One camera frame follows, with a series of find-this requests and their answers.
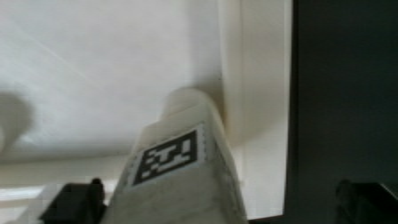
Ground white square table top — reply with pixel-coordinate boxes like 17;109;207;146
0;0;291;224

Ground white table leg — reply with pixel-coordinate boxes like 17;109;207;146
101;88;248;224

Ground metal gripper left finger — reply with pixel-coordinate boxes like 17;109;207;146
38;178;106;224

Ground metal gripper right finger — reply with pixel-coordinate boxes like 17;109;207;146
333;180;398;224

